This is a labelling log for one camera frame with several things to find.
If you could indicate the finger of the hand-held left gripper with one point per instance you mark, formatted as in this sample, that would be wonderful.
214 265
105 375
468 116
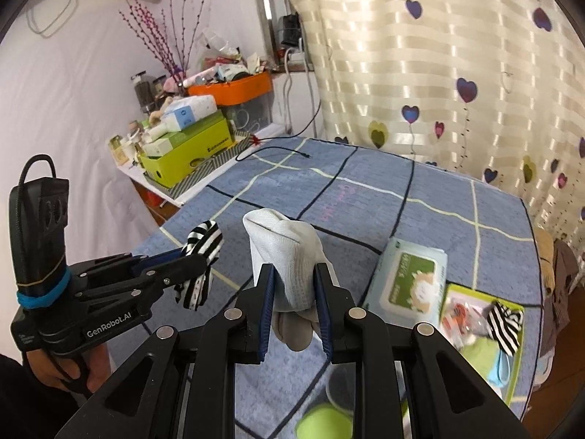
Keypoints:
155 257
160 281

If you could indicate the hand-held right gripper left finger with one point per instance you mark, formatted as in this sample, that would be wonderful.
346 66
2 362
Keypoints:
267 311

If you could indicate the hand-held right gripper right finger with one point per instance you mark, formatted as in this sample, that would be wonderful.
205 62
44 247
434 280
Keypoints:
322 315

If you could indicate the black and white striped sock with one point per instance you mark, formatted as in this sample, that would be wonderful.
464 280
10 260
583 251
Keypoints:
201 238
505 327

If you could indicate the light grey sock pair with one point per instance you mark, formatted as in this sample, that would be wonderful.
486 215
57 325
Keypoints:
288 256

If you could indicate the clear snack packet orange print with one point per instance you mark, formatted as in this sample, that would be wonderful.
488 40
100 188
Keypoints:
461 318

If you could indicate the green towel with bird print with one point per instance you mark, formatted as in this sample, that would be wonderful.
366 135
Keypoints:
480 354

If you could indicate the blue face masks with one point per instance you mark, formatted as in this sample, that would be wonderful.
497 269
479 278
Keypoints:
500 370

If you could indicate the green cardboard box white inside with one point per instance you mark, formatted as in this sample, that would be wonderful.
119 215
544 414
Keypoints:
517 352

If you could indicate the person's left forearm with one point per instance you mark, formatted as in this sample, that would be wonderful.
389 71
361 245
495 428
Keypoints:
27 411

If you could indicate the person's left hand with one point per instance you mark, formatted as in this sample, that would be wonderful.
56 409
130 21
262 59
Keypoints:
45 368

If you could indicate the clear plastic container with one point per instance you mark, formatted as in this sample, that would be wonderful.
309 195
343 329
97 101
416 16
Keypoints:
340 388

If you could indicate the green and white wet wipes pack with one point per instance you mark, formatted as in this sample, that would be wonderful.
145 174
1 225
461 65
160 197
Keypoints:
411 274

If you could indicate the green plastic lid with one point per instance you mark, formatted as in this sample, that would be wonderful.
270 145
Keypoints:
320 423

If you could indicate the green shoe box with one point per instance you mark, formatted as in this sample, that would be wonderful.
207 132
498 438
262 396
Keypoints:
192 155

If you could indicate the striped cardboard box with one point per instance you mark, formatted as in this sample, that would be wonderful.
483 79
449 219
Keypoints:
215 164

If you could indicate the white and green carton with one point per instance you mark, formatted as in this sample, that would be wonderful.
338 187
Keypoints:
160 144

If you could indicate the blue checked blanket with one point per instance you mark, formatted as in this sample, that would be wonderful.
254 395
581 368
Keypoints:
365 192

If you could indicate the blue and white tissue pack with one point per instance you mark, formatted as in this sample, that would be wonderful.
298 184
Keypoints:
189 112

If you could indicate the dark glass jar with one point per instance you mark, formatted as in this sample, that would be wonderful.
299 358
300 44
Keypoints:
142 93

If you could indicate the small glass jar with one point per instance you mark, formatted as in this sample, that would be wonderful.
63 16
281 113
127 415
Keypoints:
160 87

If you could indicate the clear bin with orange lid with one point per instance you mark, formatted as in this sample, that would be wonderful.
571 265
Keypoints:
237 91

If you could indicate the pile of assorted clutter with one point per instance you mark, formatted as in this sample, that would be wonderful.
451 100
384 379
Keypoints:
228 66

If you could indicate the dried pink flower branches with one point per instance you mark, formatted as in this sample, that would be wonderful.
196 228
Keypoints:
169 32

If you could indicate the brown garment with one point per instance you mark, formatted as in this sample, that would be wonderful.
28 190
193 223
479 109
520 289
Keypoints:
560 274

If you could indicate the black power adapter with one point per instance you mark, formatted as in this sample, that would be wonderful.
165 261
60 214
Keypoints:
290 29

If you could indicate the cream curtain with heart print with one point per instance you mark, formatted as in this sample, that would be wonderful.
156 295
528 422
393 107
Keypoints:
434 55

